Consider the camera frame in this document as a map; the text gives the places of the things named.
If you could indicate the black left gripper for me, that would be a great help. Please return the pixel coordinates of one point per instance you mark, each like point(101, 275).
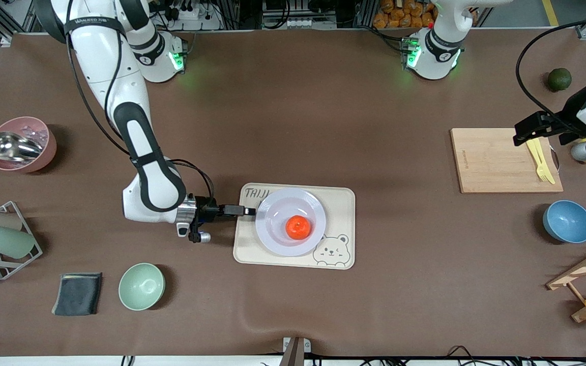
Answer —
point(567, 120)

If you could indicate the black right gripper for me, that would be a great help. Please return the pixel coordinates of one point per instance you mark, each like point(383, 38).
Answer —
point(205, 210)

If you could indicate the pale lavender round plate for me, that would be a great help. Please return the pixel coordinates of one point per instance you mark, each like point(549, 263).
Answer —
point(277, 223)

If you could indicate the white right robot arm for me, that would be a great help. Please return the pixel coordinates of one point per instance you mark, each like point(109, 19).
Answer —
point(105, 66)

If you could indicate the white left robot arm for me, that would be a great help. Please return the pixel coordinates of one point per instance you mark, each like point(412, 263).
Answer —
point(433, 63)

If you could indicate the yellow plastic fork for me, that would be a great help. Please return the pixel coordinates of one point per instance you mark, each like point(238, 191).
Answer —
point(541, 170)

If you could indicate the wooden cutting board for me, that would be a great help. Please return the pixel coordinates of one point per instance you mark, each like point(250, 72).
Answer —
point(496, 162)

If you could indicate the dark green lime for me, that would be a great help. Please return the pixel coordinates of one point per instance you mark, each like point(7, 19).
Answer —
point(559, 79)

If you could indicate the blue bowl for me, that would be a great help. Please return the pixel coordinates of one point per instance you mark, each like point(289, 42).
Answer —
point(568, 221)

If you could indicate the cream bear print tray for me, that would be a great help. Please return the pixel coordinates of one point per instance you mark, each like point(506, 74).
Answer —
point(341, 203)

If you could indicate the mint green bowl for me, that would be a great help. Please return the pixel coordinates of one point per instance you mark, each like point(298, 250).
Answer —
point(141, 286)

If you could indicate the wooden peg rack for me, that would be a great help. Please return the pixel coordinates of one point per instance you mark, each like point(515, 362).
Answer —
point(585, 267)

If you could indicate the pile of orange fruit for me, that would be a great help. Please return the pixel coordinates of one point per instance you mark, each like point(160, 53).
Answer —
point(400, 18)

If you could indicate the dark grey folded cloth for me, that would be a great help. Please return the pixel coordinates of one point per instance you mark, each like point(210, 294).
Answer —
point(77, 294)

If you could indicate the white power strip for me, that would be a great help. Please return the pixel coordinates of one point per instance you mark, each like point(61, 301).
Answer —
point(191, 18)

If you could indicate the pink bowl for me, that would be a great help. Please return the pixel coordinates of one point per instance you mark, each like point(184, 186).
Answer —
point(44, 158)

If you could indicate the clear ice cube pile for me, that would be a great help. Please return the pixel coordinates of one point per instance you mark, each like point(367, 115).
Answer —
point(38, 133)

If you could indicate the mint green cup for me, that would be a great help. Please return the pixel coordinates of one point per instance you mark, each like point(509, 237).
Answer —
point(8, 242)

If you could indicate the shiny metal scoop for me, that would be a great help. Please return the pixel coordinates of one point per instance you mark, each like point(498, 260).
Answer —
point(13, 145)

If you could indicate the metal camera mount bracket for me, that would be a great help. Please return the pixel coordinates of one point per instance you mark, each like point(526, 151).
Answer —
point(294, 351)

